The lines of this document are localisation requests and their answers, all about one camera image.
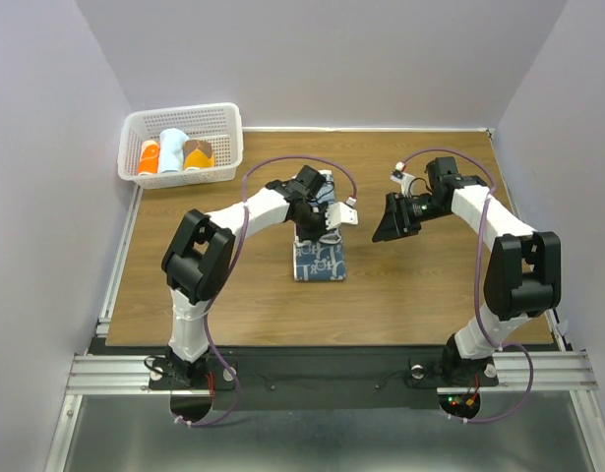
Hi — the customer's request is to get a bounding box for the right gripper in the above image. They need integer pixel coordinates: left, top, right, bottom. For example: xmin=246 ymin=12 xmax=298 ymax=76
xmin=372 ymin=191 xmax=450 ymax=242

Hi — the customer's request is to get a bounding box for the blue white patterned towel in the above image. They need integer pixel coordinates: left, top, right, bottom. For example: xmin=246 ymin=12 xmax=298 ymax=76
xmin=291 ymin=168 xmax=347 ymax=284

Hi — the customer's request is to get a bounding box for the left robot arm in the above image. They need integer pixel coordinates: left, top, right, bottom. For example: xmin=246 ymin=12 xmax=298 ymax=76
xmin=161 ymin=165 xmax=328 ymax=387

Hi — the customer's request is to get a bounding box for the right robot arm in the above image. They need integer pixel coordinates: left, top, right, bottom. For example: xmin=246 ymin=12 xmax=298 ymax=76
xmin=372 ymin=156 xmax=562 ymax=384

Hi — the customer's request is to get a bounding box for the white plastic basket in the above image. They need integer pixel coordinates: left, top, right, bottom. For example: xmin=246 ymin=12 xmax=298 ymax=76
xmin=117 ymin=102 xmax=244 ymax=190

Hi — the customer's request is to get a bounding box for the yellow brown rolled towel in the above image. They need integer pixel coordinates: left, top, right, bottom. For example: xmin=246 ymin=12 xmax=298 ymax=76
xmin=182 ymin=139 xmax=215 ymax=171

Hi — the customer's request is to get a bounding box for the light blue rolled towel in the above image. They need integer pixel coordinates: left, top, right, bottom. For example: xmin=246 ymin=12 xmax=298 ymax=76
xmin=157 ymin=128 xmax=189 ymax=173

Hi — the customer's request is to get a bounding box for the orange rolled towel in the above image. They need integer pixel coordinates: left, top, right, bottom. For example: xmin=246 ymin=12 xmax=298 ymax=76
xmin=137 ymin=140 xmax=160 ymax=176

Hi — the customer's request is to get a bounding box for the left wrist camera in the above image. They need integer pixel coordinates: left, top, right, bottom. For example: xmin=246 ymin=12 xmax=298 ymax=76
xmin=326 ymin=197 xmax=359 ymax=231

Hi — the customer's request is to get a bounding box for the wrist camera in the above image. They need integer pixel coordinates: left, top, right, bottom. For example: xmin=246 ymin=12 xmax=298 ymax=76
xmin=326 ymin=197 xmax=359 ymax=231
xmin=390 ymin=161 xmax=416 ymax=196

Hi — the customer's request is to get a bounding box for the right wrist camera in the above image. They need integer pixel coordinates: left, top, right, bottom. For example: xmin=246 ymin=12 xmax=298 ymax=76
xmin=390 ymin=161 xmax=416 ymax=196

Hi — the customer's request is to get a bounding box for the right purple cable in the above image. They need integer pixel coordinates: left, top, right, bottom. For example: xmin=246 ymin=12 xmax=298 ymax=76
xmin=393 ymin=147 xmax=534 ymax=424

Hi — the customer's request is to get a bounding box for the purple cable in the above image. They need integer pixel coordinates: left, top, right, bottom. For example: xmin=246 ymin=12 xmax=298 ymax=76
xmin=393 ymin=147 xmax=534 ymax=424
xmin=171 ymin=155 xmax=360 ymax=428

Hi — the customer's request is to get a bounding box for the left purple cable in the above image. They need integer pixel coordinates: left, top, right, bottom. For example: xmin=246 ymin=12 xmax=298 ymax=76
xmin=171 ymin=155 xmax=360 ymax=428

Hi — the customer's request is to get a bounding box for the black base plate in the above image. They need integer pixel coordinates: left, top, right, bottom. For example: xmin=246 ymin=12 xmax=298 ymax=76
xmin=149 ymin=345 xmax=498 ymax=410

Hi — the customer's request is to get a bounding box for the aluminium frame rail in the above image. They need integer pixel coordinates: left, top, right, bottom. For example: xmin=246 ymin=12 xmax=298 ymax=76
xmin=43 ymin=186 xmax=601 ymax=472

